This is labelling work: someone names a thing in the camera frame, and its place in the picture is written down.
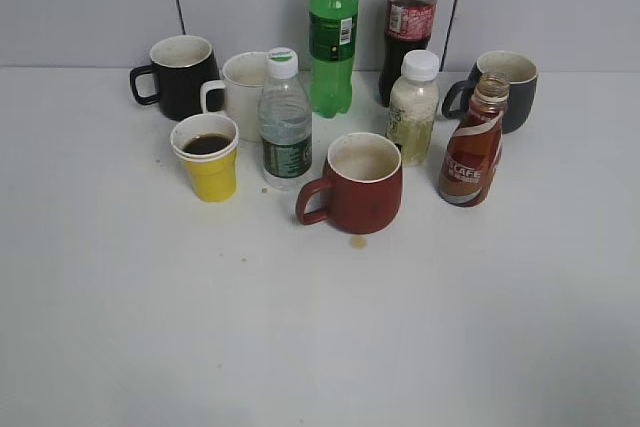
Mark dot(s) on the cola bottle red label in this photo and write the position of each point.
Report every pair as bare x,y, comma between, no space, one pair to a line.
408,26

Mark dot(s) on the clear water bottle green label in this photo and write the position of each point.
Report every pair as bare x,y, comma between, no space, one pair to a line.
285,122

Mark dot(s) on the green soda bottle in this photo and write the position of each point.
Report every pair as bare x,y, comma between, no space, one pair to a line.
332,44

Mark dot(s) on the yellow paper cup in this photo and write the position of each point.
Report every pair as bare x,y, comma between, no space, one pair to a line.
206,145

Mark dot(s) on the dark grey ceramic mug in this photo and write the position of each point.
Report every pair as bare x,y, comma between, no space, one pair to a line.
522,74

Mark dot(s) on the black ceramic mug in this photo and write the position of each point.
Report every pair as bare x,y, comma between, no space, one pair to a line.
180,65

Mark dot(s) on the white ceramic mug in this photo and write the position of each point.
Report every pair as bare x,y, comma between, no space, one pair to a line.
243,79

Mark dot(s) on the red ceramic mug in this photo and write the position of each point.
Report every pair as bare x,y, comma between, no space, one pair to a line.
360,189

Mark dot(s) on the white capped milky drink bottle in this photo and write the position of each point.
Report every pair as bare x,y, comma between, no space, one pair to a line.
414,100

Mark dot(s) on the brown Nescafe coffee bottle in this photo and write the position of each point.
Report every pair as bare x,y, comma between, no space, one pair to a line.
475,147

